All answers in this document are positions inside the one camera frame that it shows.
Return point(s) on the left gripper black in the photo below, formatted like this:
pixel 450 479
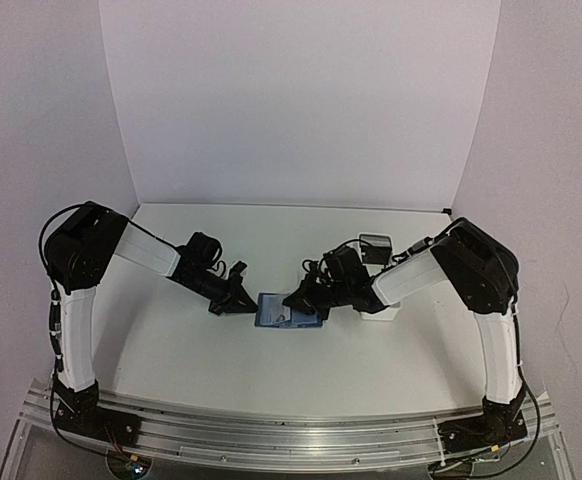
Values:
pixel 232 305

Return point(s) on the blue leather card holder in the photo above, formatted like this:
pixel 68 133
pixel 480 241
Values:
pixel 299 320

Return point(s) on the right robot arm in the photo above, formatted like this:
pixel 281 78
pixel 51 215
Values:
pixel 484 275

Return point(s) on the white credit card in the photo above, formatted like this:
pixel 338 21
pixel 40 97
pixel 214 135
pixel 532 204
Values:
pixel 271 312

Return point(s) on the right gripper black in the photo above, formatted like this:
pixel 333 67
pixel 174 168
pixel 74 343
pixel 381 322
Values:
pixel 304 298

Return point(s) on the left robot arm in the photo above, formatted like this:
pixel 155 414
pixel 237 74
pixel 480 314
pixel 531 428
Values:
pixel 75 257

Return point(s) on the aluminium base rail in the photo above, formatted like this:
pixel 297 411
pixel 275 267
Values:
pixel 269 443

